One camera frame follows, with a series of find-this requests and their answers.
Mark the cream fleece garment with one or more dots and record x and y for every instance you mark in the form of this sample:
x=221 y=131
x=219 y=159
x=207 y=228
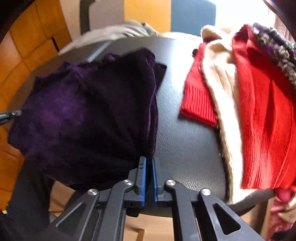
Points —
x=220 y=75

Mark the person's left dark-sleeved forearm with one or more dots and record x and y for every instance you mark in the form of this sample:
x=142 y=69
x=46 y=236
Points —
x=28 y=209

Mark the red knit sweater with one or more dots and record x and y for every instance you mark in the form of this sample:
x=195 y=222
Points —
x=267 y=112

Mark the purple velvet embroidered top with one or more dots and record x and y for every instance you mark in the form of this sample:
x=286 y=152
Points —
x=88 y=124

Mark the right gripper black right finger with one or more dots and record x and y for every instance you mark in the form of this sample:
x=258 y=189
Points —
x=160 y=176

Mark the purple grey knitted garment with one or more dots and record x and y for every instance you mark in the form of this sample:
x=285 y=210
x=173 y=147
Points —
x=278 y=47

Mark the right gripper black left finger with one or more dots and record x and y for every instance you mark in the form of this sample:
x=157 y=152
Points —
x=136 y=196

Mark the pink garment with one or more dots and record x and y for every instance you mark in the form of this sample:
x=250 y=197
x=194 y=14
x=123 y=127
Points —
x=282 y=214

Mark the light grey garment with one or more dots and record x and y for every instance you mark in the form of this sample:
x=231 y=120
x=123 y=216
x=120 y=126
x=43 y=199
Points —
x=130 y=28

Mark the grey yellow blue headboard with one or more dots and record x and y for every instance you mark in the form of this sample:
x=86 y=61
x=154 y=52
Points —
x=164 y=16

